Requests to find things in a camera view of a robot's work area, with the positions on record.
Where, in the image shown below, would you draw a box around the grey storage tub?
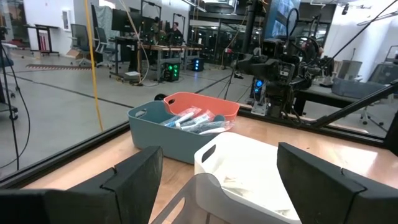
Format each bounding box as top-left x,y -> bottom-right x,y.
330,77 -> 389,100

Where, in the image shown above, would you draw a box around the device with blue light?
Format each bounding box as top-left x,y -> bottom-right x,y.
254,77 -> 266,98

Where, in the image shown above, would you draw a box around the yellow hanging cable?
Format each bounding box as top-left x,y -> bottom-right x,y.
83,0 -> 104,132

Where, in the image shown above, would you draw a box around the teal plastic bin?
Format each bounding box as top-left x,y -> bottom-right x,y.
127,100 -> 226,165

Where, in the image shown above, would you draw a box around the bag of cotton balls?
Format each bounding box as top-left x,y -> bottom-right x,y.
217,174 -> 259,203

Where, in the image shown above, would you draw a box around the computer tower green lights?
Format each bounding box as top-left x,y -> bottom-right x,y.
163,61 -> 182,83

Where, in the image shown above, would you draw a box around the black low table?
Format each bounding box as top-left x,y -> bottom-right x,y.
294,83 -> 386,116

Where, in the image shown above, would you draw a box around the orange plastic bin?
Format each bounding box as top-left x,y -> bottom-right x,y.
163,91 -> 241,122

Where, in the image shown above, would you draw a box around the grey translucent plastic bin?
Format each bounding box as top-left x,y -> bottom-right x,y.
150,172 -> 302,224

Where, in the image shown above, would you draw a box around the white plastic bin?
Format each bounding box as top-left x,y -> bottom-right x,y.
194,131 -> 302,224

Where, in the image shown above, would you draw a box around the black computer monitor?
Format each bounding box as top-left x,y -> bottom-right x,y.
111,8 -> 141,32

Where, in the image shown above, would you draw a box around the blue display panel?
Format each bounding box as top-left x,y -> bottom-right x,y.
264,0 -> 302,40

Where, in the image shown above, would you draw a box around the person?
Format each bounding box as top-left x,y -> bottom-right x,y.
169,21 -> 185,44

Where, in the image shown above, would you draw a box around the red white bagged toothbrush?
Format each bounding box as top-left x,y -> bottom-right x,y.
178,109 -> 216,131

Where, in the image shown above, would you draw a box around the striped floor strip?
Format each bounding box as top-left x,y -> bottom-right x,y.
25,63 -> 93,71

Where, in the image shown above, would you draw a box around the cardboard box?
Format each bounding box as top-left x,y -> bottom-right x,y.
65,48 -> 84,60

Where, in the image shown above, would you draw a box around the wooden workbench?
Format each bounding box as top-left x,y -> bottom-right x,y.
136,43 -> 203,82

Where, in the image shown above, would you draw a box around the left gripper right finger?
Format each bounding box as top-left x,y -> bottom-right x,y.
276,142 -> 398,224

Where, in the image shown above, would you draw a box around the black aluminium table frame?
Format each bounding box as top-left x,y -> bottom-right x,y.
0,79 -> 398,189

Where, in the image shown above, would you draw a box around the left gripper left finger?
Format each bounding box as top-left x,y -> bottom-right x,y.
101,145 -> 164,224

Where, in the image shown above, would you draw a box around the black side table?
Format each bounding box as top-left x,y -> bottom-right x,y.
24,24 -> 60,57

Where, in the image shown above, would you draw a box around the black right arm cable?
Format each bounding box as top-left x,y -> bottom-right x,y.
285,7 -> 322,63

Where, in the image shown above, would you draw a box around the computer tower blue lights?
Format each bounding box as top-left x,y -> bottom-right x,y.
192,57 -> 205,72

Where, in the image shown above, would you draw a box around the black tripod stand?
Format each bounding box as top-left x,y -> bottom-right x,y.
0,26 -> 31,171

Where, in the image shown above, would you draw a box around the blue white bagged toothbrush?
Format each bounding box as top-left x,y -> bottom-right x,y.
160,106 -> 203,128

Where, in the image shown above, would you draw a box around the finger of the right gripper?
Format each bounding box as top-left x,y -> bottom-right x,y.
259,58 -> 282,79
280,60 -> 301,82

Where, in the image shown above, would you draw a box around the teal white toothbrush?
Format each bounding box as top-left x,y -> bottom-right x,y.
189,120 -> 236,135

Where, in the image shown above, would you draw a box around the grey mesh office chair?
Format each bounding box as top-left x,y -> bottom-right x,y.
70,23 -> 108,68

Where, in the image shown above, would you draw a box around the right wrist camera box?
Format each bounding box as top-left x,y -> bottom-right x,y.
262,39 -> 284,60

